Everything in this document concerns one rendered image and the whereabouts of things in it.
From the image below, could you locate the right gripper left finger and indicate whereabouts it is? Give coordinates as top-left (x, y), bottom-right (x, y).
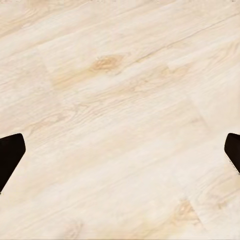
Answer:
top-left (0, 133), bottom-right (26, 193)

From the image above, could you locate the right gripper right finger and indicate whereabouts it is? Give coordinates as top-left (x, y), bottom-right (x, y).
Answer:
top-left (224, 133), bottom-right (240, 173)

